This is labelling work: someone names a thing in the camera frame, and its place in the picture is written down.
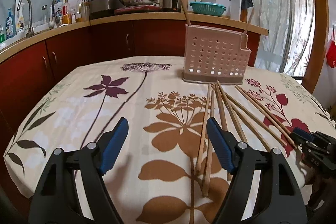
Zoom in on beige perforated utensil holder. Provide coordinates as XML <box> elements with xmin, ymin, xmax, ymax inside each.
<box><xmin>182</xmin><ymin>25</ymin><xmax>251</xmax><ymax>85</ymax></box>

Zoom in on wooden door frame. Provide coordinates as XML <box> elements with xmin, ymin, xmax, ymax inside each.
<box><xmin>302</xmin><ymin>0</ymin><xmax>329</xmax><ymax>93</ymax></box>

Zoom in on white plastic container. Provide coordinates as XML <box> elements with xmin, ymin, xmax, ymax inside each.
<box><xmin>230</xmin><ymin>0</ymin><xmax>242</xmax><ymax>21</ymax></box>

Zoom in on floral tablecloth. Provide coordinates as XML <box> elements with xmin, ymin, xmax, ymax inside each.
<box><xmin>3</xmin><ymin>57</ymin><xmax>335</xmax><ymax>223</ymax></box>

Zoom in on knife block with scissors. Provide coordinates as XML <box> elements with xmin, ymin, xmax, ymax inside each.
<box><xmin>81</xmin><ymin>0</ymin><xmax>91</xmax><ymax>22</ymax></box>

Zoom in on wooden countertop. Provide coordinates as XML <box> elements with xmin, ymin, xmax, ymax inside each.
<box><xmin>1</xmin><ymin>12</ymin><xmax>269</xmax><ymax>63</ymax></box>

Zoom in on white spray bottle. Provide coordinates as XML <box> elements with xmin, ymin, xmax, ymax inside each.
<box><xmin>16</xmin><ymin>3</ymin><xmax>25</xmax><ymax>34</ymax></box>

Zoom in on sheer patterned curtain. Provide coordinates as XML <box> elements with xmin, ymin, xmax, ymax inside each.
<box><xmin>252</xmin><ymin>0</ymin><xmax>315</xmax><ymax>79</ymax></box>

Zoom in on stainless electric kettle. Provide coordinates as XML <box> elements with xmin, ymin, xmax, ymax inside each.
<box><xmin>162</xmin><ymin>0</ymin><xmax>181</xmax><ymax>12</ymax></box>

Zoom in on chrome kitchen faucet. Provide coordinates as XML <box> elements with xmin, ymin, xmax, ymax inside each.
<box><xmin>16</xmin><ymin>0</ymin><xmax>35</xmax><ymax>39</ymax></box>

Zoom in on teal plastic colander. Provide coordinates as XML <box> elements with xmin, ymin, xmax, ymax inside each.
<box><xmin>190</xmin><ymin>2</ymin><xmax>226</xmax><ymax>16</ymax></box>

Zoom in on red hanging bag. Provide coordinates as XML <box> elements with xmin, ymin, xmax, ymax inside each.
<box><xmin>326</xmin><ymin>27</ymin><xmax>336</xmax><ymax>68</ymax></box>

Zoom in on red induction cooker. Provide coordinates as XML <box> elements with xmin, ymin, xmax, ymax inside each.
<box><xmin>114</xmin><ymin>5</ymin><xmax>162</xmax><ymax>15</ymax></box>

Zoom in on oil bottle red label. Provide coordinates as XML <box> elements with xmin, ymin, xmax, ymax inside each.
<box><xmin>62</xmin><ymin>0</ymin><xmax>72</xmax><ymax>24</ymax></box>

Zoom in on steel rice cooker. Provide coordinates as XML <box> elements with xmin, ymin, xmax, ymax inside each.
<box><xmin>89</xmin><ymin>0</ymin><xmax>123</xmax><ymax>18</ymax></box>

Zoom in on red kitchen cabinets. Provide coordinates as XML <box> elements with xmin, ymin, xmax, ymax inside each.
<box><xmin>1</xmin><ymin>19</ymin><xmax>186</xmax><ymax>137</ymax></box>

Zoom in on blue cleaner bottle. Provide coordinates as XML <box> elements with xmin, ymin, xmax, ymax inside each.
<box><xmin>6</xmin><ymin>8</ymin><xmax>16</xmax><ymax>39</ymax></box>

